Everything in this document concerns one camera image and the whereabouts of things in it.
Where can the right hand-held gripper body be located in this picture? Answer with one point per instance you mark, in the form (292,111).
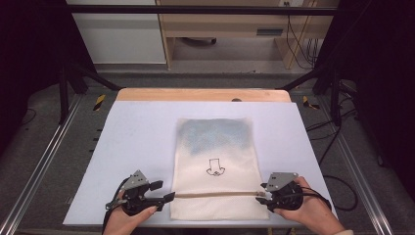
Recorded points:
(287,196)

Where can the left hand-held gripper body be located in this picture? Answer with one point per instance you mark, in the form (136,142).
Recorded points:
(137,192)

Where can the cream mesh zipper bag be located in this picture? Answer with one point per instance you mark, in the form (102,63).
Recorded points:
(215,147)

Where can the person's right hand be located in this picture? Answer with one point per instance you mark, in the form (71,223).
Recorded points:
(313,212)

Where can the person's left hand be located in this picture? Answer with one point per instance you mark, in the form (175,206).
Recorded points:
(127,223)

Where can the white table mat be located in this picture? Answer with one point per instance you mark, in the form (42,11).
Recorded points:
(140,137)

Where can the yellow black striped tape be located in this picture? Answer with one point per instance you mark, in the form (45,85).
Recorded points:
(100,102)
(306,102)

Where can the wooden table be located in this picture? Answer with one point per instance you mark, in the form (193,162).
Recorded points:
(195,94)

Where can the black metal stand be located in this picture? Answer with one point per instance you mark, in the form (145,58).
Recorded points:
(336,98)
(63,98)

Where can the white cabinet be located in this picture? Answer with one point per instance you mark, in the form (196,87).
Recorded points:
(120,39)

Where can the black curtain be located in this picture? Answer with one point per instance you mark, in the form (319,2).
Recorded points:
(29,49)
(385,65)

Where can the light wooden desk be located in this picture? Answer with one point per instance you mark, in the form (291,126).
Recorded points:
(225,23)

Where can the aluminium rail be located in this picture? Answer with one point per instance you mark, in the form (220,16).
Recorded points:
(42,163)
(362,182)

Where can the black horizontal frame bar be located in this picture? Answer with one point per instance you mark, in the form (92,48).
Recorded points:
(195,9)

